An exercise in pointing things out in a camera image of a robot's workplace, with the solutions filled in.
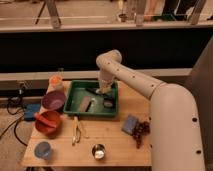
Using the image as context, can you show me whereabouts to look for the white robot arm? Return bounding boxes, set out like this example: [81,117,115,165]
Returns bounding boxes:
[96,50,205,171]

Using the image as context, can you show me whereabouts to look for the purple bowl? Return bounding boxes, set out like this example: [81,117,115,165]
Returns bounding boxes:
[41,91,66,110]

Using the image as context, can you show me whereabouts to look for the black utensil in tray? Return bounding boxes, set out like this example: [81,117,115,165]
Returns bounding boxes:
[85,88,114,101]

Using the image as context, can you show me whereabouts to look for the small dark round dish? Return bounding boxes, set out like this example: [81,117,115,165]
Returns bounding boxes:
[103,100,114,108]

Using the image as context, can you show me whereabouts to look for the green plastic tray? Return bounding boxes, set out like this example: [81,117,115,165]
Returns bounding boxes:
[63,80,118,118]

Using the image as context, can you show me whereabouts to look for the brown brush block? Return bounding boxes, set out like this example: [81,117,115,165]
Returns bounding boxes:
[78,96,91,112]

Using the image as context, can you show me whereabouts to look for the blue sponge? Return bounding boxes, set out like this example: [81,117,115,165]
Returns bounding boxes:
[122,115,138,135]

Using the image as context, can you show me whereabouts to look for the wooden tongs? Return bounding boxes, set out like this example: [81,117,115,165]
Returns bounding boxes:
[72,116,88,145]

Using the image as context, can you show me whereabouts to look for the bunch of dark grapes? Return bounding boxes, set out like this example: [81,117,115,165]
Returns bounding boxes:
[132,121,150,149]

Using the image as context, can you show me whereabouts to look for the small metal cup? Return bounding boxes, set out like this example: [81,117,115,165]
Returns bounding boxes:
[92,144,106,160]

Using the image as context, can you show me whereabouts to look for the blue box on floor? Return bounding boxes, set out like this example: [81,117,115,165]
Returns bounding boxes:
[24,103,41,121]

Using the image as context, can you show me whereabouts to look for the blue plastic cup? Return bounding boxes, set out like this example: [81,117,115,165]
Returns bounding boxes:
[34,141,52,160]

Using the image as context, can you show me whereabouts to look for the red bowl with handle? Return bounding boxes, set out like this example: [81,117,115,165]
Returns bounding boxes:
[34,111,61,135]

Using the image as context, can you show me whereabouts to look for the black cables on floor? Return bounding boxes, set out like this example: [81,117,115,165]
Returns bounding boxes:
[0,87,29,147]

